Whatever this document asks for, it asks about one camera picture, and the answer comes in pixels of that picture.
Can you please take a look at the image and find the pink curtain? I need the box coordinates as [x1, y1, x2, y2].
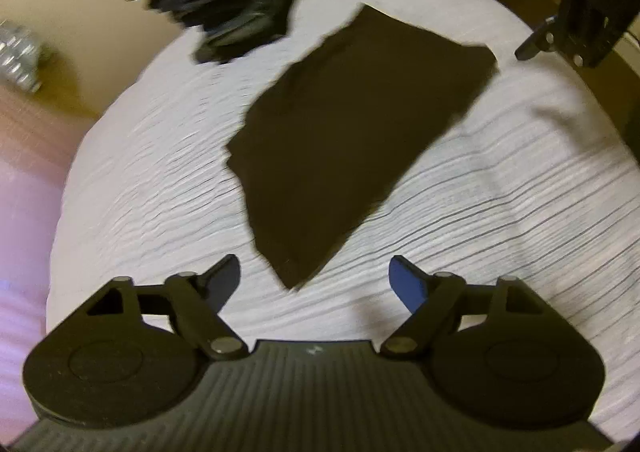
[0, 87, 92, 443]

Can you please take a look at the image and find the white ribbed bed cover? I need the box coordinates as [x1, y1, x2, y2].
[45, 0, 640, 438]

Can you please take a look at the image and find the dark brown long-sleeve shirt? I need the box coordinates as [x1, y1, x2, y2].
[227, 6, 497, 288]

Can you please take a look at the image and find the silver cans pack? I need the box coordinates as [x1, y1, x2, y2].
[0, 20, 42, 94]

